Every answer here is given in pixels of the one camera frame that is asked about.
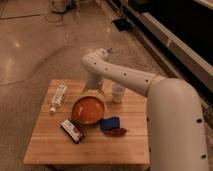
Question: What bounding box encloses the clear plastic bottle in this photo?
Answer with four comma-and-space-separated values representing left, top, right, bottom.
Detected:
50, 84, 67, 113

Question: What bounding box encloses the dark snack box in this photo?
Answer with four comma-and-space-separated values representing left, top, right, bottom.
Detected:
61, 119, 84, 144

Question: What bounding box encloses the long counter ledge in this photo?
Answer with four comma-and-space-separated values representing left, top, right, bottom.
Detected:
96, 0, 213, 93

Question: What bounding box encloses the dark red snack packet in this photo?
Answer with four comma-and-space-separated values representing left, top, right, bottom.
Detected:
104, 128, 127, 136

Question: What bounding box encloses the wooden table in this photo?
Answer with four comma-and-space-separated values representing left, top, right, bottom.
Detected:
24, 80, 149, 164

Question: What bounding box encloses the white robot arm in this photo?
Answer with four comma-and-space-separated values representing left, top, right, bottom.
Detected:
82, 48, 210, 171

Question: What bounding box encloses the black floor plate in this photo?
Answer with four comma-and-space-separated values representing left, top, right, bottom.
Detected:
112, 18, 132, 31

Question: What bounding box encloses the white object on floor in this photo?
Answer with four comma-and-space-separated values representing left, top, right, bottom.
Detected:
49, 0, 78, 14

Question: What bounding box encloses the orange ceramic bowl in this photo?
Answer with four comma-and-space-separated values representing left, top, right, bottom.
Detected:
71, 96, 105, 125

